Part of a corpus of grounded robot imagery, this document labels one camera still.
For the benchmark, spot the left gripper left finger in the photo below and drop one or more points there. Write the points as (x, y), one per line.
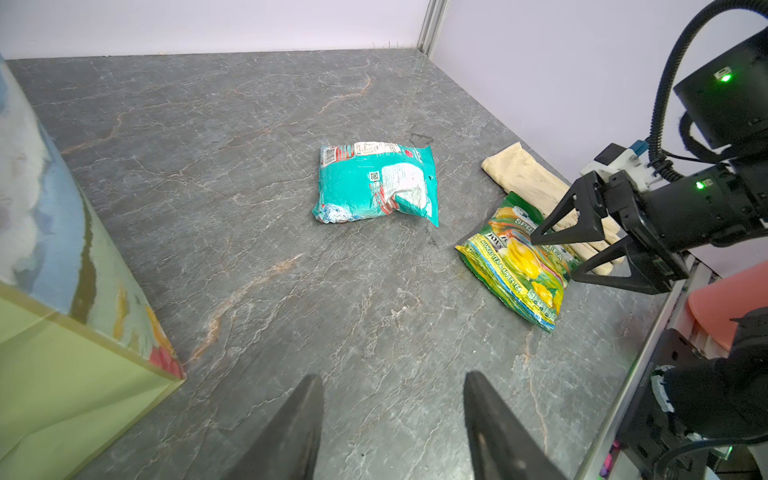
(288, 447)

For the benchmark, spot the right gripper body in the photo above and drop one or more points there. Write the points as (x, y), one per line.
(654, 268)

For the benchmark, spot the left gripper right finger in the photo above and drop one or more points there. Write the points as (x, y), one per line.
(500, 446)

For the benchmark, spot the yellow green spring tea bag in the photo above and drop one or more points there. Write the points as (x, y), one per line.
(528, 279)

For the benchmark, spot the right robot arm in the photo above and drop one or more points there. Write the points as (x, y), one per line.
(708, 142)

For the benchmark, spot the white paper bag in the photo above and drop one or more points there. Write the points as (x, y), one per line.
(83, 355)

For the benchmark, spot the teal candy bag right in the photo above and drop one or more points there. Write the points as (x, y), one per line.
(366, 180)

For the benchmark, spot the cream cloth glove right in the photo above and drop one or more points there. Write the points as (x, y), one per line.
(515, 170)

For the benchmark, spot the pink watering can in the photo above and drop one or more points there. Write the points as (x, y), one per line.
(715, 306)

